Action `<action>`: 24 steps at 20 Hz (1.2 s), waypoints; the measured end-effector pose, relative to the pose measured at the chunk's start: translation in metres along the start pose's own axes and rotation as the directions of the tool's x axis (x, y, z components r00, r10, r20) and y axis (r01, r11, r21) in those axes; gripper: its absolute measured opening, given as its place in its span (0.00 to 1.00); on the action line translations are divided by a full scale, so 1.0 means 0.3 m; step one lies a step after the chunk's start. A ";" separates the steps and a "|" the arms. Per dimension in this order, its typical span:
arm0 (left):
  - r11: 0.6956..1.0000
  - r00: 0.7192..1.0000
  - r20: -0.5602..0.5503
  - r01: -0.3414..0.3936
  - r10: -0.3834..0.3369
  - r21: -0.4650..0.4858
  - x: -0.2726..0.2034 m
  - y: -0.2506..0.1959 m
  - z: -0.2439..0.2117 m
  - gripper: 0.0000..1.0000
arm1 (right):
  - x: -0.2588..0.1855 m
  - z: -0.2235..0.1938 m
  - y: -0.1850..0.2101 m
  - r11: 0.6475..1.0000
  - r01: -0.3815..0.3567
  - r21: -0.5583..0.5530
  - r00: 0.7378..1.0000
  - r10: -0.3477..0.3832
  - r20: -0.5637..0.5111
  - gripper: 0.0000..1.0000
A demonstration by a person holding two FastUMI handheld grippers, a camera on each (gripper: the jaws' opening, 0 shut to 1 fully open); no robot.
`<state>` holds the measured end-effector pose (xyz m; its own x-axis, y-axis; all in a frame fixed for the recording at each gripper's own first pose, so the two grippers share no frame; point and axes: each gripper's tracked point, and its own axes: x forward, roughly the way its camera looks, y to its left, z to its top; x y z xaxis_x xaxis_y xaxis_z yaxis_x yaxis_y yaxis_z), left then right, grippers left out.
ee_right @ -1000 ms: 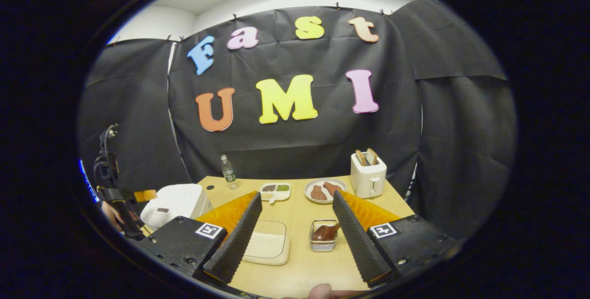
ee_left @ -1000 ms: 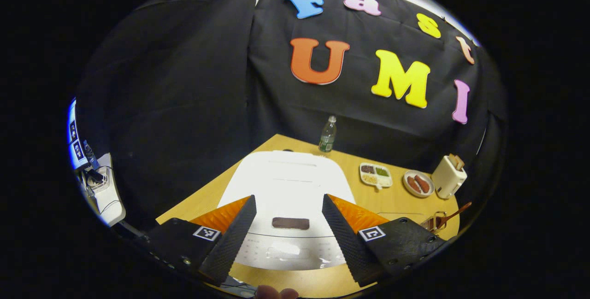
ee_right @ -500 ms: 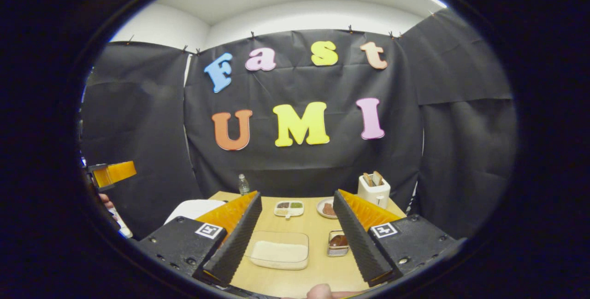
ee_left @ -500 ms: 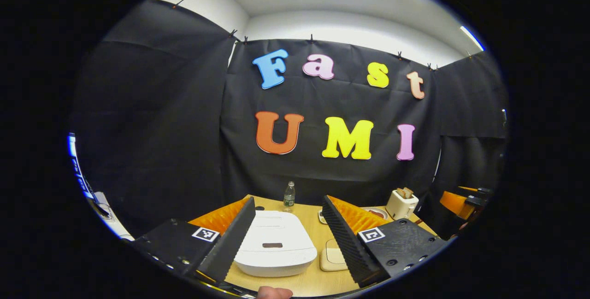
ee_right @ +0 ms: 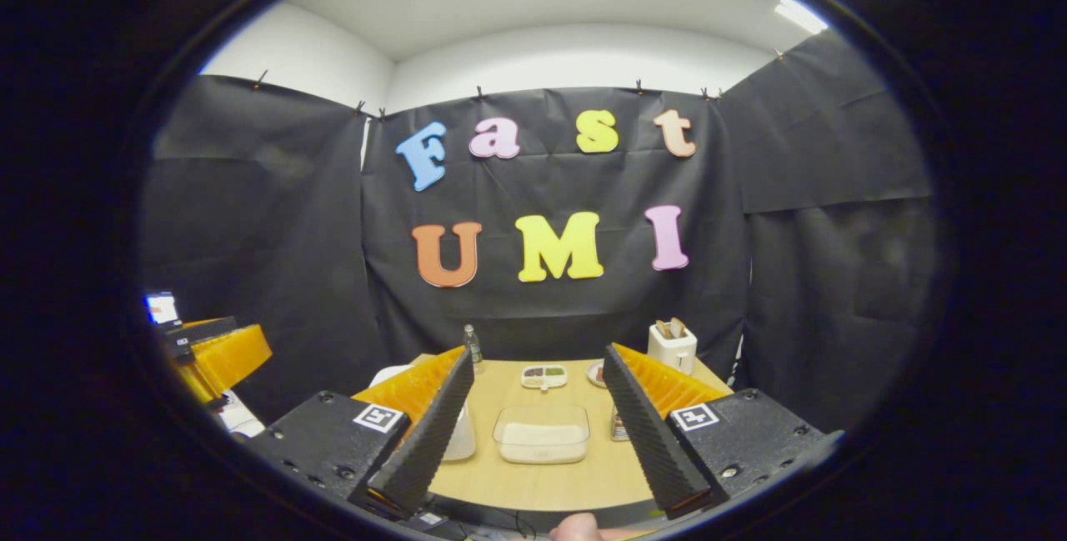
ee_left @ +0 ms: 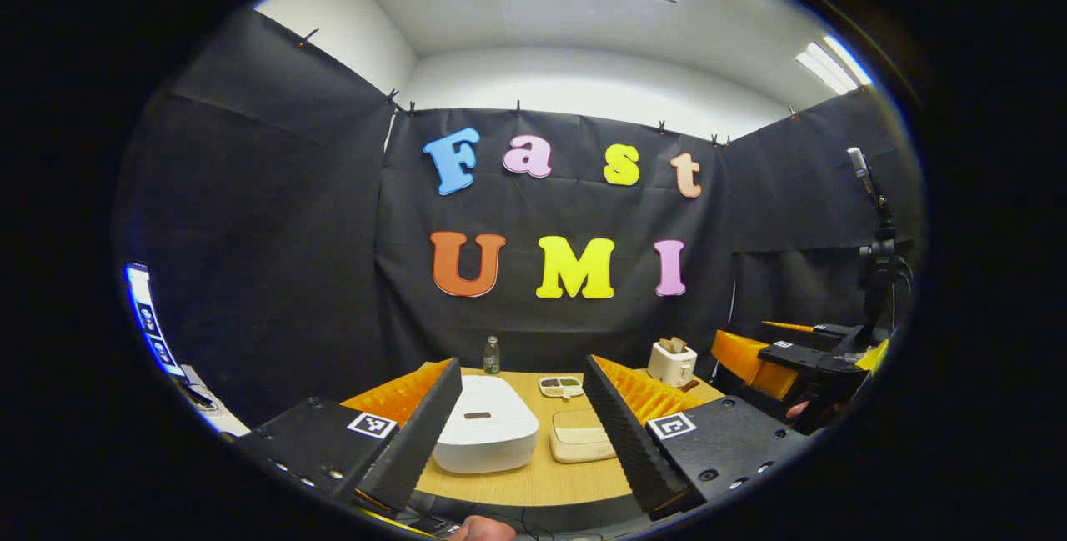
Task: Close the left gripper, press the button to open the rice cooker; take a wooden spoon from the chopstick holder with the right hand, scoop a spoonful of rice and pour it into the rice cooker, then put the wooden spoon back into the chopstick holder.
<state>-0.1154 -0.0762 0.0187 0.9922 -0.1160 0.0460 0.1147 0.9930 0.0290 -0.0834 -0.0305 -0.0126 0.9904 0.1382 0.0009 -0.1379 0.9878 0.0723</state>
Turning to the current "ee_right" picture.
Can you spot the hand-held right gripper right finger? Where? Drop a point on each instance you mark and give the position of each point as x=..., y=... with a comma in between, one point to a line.
x=650, y=437

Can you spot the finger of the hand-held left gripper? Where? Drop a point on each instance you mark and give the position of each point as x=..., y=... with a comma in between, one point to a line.
x=237, y=353

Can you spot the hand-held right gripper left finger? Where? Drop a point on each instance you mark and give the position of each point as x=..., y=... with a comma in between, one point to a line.
x=421, y=437

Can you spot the white rice cooker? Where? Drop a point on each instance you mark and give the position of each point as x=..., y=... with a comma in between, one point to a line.
x=460, y=441

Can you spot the clear rice container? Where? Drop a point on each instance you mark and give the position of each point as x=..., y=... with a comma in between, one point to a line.
x=542, y=441

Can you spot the white papers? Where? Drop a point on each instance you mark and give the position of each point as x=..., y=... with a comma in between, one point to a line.
x=242, y=416

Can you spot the white round plate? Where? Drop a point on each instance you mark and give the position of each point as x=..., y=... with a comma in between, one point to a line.
x=593, y=381

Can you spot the white toaster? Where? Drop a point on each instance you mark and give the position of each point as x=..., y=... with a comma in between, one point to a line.
x=671, y=353

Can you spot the computer monitor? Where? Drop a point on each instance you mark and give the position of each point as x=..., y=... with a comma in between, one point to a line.
x=162, y=308

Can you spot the clear plastic water bottle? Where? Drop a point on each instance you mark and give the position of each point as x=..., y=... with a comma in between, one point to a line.
x=473, y=349

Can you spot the toast bread slice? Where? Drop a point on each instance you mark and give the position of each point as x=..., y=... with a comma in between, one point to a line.
x=678, y=327
x=663, y=329

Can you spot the white divided dish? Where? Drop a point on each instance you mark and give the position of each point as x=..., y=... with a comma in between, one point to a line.
x=543, y=374

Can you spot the black backdrop cloth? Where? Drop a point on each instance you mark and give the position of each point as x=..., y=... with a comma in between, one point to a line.
x=542, y=316

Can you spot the small ceiling light panel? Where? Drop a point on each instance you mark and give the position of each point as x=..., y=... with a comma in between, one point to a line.
x=800, y=14

